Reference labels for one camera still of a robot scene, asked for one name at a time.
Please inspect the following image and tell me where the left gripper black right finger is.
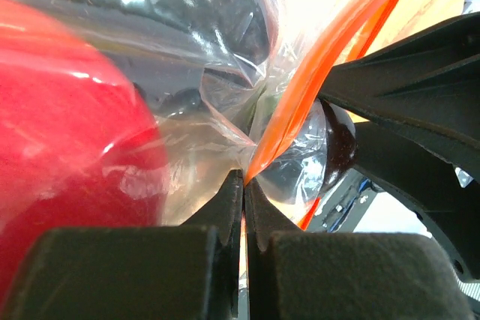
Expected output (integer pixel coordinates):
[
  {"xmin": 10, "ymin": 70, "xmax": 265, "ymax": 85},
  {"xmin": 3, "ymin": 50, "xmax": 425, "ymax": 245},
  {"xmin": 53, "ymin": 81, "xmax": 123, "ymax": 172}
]
[{"xmin": 244, "ymin": 180, "xmax": 474, "ymax": 319}]

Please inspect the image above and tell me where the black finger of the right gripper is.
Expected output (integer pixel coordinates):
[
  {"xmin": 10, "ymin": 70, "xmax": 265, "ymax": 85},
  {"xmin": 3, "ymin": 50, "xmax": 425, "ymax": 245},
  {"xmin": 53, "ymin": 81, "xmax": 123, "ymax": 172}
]
[
  {"xmin": 355, "ymin": 122, "xmax": 479, "ymax": 281},
  {"xmin": 319, "ymin": 12, "xmax": 479, "ymax": 170}
]

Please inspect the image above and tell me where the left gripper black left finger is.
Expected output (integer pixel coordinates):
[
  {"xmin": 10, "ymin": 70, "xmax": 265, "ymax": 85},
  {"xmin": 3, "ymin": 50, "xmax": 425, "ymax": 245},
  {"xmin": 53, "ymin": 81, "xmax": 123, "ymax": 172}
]
[{"xmin": 1, "ymin": 170, "xmax": 243, "ymax": 319}]

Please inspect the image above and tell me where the dark purple fake plum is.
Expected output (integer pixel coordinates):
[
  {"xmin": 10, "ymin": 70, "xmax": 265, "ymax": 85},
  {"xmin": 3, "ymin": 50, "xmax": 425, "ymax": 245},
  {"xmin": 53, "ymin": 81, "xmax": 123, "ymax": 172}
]
[
  {"xmin": 256, "ymin": 99, "xmax": 357, "ymax": 205},
  {"xmin": 17, "ymin": 0, "xmax": 276, "ymax": 119}
]

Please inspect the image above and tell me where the red fake tomato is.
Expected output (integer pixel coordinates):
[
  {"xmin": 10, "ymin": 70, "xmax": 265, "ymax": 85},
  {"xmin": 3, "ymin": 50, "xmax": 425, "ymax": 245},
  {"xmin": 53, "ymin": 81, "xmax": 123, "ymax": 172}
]
[{"xmin": 0, "ymin": 0, "xmax": 170, "ymax": 291}]

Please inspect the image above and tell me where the clear zip top bag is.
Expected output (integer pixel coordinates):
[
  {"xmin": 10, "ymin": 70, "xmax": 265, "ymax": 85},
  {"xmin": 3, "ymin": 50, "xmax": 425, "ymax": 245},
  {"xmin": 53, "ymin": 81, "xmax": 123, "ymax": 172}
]
[{"xmin": 1, "ymin": 0, "xmax": 395, "ymax": 227}]

